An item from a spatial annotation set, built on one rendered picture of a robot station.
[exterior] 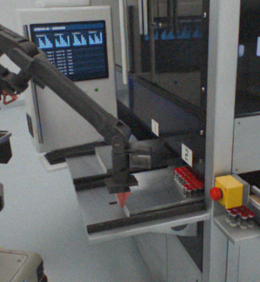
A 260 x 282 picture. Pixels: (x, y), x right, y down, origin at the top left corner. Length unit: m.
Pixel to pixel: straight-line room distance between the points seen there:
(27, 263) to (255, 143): 1.38
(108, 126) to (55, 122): 0.93
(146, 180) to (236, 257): 0.42
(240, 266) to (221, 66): 0.72
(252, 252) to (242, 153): 0.40
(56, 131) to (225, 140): 1.11
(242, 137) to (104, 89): 1.07
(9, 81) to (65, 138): 0.54
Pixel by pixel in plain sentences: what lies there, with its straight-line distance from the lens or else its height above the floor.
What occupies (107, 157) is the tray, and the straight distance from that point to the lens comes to 1.64.
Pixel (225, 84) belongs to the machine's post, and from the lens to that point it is 1.05.
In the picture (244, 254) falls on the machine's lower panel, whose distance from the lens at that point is 1.37.
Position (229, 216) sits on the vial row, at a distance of 1.16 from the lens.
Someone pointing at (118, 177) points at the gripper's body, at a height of 1.02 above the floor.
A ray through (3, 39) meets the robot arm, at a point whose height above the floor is 1.46.
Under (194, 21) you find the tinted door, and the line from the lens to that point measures 1.17.
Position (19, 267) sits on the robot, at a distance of 2.05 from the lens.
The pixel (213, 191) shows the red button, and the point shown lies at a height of 1.01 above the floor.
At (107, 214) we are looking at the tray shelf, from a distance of 1.21.
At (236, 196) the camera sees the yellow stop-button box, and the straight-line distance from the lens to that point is 1.08.
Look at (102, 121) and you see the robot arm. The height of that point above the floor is 1.21.
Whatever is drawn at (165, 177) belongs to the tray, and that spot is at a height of 0.88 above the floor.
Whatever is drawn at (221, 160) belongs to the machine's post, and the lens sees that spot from 1.12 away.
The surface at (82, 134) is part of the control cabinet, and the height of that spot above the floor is 0.87.
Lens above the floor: 1.52
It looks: 19 degrees down
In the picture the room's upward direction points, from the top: 3 degrees counter-clockwise
